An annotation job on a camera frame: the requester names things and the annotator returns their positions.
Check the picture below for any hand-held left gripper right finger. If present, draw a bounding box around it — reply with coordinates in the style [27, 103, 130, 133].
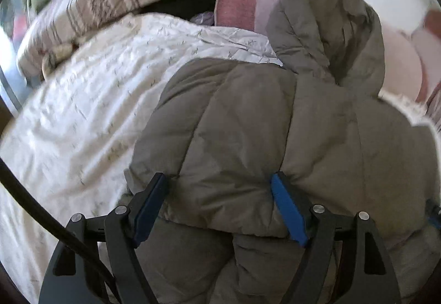
[270, 171, 402, 304]

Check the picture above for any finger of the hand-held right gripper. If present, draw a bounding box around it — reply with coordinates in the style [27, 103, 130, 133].
[426, 199, 441, 222]

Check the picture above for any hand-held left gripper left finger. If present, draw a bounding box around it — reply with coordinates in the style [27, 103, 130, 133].
[39, 172, 169, 304]

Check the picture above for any grey-brown quilted hooded jacket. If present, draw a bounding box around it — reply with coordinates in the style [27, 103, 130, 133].
[119, 0, 441, 304]

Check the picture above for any white leaf-print bed sheet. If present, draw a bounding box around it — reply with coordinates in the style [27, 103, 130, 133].
[0, 13, 284, 304]

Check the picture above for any small pink quilted cushion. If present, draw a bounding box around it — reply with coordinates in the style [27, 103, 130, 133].
[410, 8, 441, 115]

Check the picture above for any small floral cloth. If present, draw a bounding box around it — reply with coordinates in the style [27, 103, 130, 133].
[41, 42, 75, 81]

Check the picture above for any purple cloth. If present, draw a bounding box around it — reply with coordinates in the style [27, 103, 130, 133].
[190, 12, 216, 26]

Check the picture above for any large pink quilted cushion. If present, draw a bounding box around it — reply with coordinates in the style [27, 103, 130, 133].
[214, 0, 429, 105]

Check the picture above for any stained glass window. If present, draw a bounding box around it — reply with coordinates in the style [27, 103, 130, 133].
[0, 0, 33, 115]

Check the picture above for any striped floral pillow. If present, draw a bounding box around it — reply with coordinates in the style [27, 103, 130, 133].
[17, 0, 201, 78]

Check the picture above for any black cable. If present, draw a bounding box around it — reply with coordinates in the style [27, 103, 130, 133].
[0, 158, 118, 304]

